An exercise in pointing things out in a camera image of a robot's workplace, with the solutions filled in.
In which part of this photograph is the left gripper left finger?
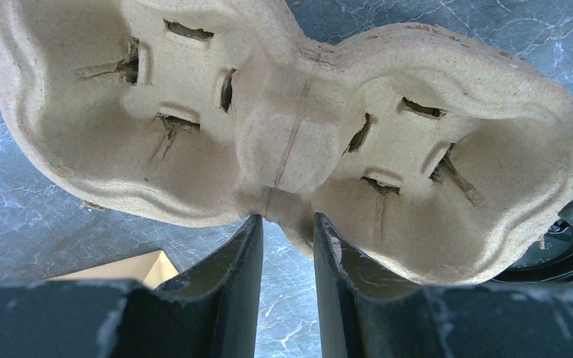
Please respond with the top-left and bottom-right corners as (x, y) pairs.
(0, 215), (263, 357)

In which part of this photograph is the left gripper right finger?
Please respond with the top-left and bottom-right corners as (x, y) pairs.
(313, 213), (573, 357)

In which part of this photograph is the brown paper bag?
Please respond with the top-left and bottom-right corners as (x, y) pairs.
(48, 250), (180, 289)

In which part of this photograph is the brown cardboard cup carrier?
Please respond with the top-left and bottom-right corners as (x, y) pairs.
(0, 1), (573, 285)

